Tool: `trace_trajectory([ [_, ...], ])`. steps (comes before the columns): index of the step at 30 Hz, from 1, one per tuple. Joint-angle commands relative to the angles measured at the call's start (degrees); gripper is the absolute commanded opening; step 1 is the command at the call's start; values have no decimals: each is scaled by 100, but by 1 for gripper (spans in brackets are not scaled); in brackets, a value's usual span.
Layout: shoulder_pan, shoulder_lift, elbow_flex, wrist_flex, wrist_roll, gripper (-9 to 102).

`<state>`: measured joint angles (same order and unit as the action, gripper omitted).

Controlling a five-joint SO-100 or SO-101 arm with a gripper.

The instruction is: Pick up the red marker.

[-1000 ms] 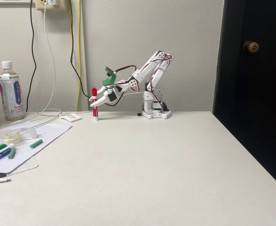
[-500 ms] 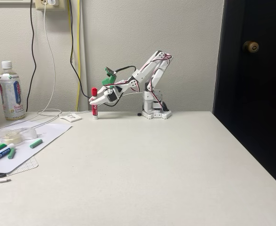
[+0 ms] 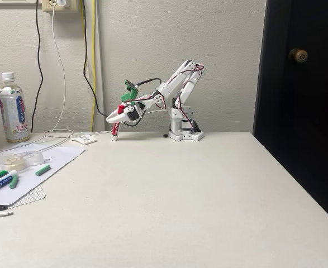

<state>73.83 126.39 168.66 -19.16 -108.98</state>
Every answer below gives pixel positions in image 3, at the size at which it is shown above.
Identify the beige wall outlet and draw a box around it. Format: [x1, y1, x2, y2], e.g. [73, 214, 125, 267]
[41, 0, 79, 14]

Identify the white paper sheet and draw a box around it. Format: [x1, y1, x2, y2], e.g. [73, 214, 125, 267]
[0, 145, 87, 206]

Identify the white charger cable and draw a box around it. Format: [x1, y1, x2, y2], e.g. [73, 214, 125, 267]
[0, 4, 74, 157]

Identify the white wall conduit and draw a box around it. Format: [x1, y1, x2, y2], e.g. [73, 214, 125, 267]
[95, 0, 106, 132]

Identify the jasmine tea bottle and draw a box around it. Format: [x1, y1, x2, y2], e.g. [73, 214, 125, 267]
[0, 71, 31, 143]

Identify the gridded mat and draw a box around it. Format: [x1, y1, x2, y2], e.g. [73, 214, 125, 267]
[7, 184, 47, 209]

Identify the white printed frame plate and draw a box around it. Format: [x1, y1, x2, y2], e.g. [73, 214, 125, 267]
[70, 133, 99, 146]

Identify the brass door knob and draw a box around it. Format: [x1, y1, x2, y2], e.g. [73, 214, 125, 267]
[288, 48, 309, 64]

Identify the red Expo dry-erase marker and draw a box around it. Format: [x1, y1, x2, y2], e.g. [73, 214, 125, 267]
[110, 103, 125, 142]

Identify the dark door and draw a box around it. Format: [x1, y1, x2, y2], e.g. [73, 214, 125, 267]
[252, 0, 328, 228]

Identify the thin black wall cable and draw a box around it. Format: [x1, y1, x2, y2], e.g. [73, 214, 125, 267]
[30, 0, 44, 133]

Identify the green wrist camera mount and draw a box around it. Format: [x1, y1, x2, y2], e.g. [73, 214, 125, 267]
[120, 79, 141, 103]

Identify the yellow cable with plug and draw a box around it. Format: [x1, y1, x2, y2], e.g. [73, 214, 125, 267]
[80, 0, 88, 75]

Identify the clear tape dispenser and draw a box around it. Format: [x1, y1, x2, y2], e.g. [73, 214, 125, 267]
[0, 150, 46, 173]

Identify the white robot USB cable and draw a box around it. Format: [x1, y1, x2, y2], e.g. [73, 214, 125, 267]
[84, 108, 171, 137]

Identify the black camera cable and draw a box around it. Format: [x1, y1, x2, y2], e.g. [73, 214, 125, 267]
[82, 0, 164, 127]

